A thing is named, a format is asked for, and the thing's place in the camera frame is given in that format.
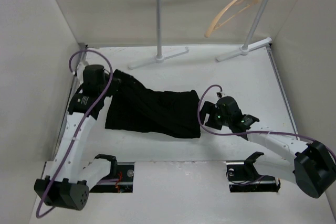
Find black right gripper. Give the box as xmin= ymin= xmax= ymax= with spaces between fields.
xmin=192 ymin=101 xmax=232 ymax=131

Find black trousers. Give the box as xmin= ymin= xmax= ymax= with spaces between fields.
xmin=104 ymin=70 xmax=201 ymax=139

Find beige plastic hanger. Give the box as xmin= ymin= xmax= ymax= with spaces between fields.
xmin=204 ymin=0 xmax=259 ymax=38

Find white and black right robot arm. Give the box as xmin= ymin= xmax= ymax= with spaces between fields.
xmin=199 ymin=96 xmax=335 ymax=198

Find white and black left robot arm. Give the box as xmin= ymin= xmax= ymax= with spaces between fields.
xmin=34 ymin=65 xmax=120 ymax=210

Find white and silver clothes rack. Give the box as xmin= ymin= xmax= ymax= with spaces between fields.
xmin=127 ymin=0 xmax=272 ymax=70

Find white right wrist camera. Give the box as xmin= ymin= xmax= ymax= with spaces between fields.
xmin=216 ymin=91 xmax=225 ymax=99

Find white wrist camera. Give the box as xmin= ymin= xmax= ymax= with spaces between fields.
xmin=72 ymin=61 xmax=88 ymax=79
xmin=216 ymin=91 xmax=225 ymax=99

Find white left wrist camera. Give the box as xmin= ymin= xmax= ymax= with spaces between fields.
xmin=72 ymin=61 xmax=88 ymax=79

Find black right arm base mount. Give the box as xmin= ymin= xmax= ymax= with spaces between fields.
xmin=226 ymin=161 xmax=281 ymax=193

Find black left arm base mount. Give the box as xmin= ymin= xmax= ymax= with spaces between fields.
xmin=90 ymin=163 xmax=135 ymax=194

